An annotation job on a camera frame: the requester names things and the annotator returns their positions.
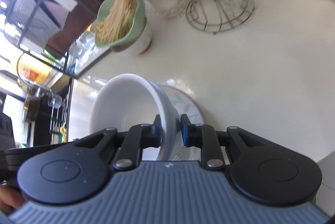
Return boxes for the white bowl with red foot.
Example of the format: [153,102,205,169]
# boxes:
[111,21,153,57]

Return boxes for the black sink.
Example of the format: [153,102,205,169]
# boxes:
[0,77,74,146]

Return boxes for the black sink drain rack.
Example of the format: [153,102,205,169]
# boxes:
[48,98,72,141]

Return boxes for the white tray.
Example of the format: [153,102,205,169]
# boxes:
[63,47,111,78]

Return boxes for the wine glass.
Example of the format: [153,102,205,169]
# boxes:
[47,92,63,109]

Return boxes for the green bowl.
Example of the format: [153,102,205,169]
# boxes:
[94,0,146,53]

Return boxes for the upturned clear glass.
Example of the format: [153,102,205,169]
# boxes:
[76,30,100,59]

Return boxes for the translucent white plastic bowl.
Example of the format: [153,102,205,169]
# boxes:
[90,73,182,162]

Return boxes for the grey textured board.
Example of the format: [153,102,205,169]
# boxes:
[5,0,64,47]

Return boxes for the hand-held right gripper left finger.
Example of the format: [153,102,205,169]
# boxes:
[76,114,162,171]

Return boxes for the person's left hand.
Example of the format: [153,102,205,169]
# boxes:
[0,185,26,215]

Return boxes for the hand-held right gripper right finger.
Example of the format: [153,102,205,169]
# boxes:
[180,114,263,171]

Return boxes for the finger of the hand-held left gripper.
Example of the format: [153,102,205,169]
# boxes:
[4,138,80,171]

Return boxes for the yellow detergent bottle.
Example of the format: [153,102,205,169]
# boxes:
[17,52,53,84]

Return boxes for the pale dry noodles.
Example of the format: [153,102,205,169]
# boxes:
[95,0,138,43]

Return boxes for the thin curved faucet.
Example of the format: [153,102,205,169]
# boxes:
[15,52,53,83]

